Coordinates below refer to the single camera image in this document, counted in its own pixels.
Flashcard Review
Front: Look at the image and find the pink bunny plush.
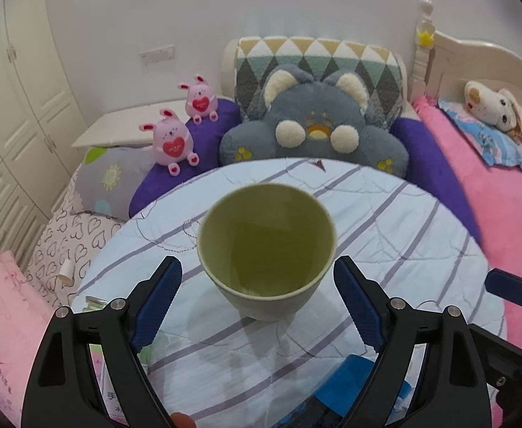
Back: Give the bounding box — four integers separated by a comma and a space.
138, 108, 200, 177
178, 73, 219, 125

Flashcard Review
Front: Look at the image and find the white side table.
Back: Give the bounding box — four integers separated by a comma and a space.
71, 100, 189, 149

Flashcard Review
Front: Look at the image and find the cream bed headboard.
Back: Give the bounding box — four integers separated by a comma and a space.
406, 0, 522, 105

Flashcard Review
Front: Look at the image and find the white dog plush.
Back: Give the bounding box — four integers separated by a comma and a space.
464, 80, 521, 133

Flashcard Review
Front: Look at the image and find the pink bunny plush front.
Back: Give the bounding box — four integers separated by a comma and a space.
138, 108, 200, 177

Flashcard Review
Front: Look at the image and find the pink blanket on bed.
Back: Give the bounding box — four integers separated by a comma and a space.
411, 96, 522, 353

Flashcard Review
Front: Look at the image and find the grey flower pillow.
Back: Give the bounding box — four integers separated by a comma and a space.
72, 147, 155, 220

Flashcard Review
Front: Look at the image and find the blue floral pillow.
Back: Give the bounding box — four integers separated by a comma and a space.
437, 98, 522, 171

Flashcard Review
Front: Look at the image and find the pink bunny plush back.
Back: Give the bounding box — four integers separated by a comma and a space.
178, 73, 219, 125

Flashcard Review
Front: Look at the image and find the green plastic cup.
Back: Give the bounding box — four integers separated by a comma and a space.
197, 183, 337, 322

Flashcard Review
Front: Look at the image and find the purple cushion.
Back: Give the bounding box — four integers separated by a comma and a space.
128, 100, 482, 244

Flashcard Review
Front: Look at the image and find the heart pattern sheet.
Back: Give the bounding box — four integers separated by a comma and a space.
22, 177, 124, 308

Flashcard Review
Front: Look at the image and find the yellow star sticker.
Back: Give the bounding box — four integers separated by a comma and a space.
416, 30, 435, 49

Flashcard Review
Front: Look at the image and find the pink folded quilt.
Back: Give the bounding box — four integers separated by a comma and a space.
0, 251, 54, 427

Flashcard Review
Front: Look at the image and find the cream wardrobe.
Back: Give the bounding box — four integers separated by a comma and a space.
0, 0, 86, 266

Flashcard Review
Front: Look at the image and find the small white tube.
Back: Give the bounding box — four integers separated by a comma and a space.
57, 259, 75, 287

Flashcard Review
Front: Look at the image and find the white striped table quilt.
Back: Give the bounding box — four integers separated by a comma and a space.
71, 158, 507, 427

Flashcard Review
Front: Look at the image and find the blue cool towel can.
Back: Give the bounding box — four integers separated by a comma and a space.
287, 353, 412, 428

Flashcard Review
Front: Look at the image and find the white wall socket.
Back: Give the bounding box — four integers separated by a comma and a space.
139, 45, 175, 65

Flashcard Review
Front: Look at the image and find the grey cat plush cushion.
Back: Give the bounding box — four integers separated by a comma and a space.
219, 65, 409, 178

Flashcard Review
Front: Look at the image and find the triangle pattern pillow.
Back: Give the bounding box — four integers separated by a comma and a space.
235, 36, 407, 129

